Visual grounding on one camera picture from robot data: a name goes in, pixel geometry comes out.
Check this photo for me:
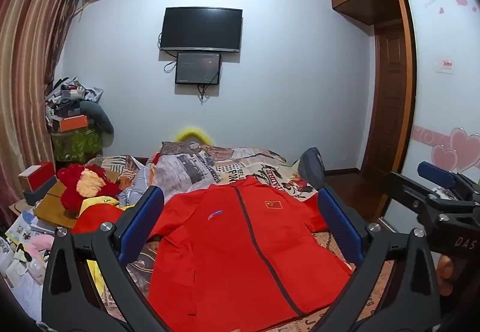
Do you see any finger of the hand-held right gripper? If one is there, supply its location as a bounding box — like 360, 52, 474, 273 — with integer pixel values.
379, 172, 445, 214
417, 161, 480, 188

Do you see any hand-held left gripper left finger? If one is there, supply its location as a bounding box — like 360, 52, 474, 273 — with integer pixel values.
41, 185, 177, 332

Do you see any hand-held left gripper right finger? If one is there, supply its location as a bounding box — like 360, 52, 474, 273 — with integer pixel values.
315, 187, 442, 332

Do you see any red zip jacket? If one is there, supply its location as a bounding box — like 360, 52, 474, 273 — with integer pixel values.
73, 175, 354, 332

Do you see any person's right hand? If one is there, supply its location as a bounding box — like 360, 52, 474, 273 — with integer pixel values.
436, 253, 457, 297

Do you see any pale blue cloth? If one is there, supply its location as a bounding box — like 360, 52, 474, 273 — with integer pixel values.
119, 163, 155, 202

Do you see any yellow garment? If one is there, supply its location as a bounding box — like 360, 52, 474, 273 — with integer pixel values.
77, 195, 124, 297

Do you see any dark blue backpack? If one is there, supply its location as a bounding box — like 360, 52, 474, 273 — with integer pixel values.
297, 147, 325, 191

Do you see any red plush toy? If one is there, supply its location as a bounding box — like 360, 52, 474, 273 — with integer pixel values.
57, 164, 121, 211

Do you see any brown wooden door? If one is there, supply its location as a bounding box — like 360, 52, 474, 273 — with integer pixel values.
360, 22, 410, 176

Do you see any white heart-print wardrobe door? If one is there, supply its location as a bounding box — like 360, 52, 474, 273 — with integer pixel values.
397, 0, 480, 184

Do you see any green patterned cloth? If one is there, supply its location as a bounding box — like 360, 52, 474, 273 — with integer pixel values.
50, 127, 104, 162

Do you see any pink plush toy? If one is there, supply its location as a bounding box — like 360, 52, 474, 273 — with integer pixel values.
22, 235, 57, 255

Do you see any grey cushion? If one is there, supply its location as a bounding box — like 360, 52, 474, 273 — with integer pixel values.
80, 101, 115, 147

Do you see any red and white box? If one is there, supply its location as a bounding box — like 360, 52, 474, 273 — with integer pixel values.
18, 163, 58, 193

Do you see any orange box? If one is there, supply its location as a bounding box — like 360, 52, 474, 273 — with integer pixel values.
59, 115, 90, 132

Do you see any pile of papers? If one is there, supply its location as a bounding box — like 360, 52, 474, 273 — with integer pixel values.
4, 210, 57, 319

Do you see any pile of household clutter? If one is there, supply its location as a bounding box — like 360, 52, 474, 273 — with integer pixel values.
44, 76, 104, 120

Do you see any striped brown curtain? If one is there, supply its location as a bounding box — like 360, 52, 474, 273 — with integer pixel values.
0, 0, 89, 229

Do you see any small black wall monitor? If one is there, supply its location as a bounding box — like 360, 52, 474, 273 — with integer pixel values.
175, 52, 222, 86

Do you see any wall-mounted black television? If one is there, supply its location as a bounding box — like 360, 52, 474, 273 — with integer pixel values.
159, 7, 243, 53

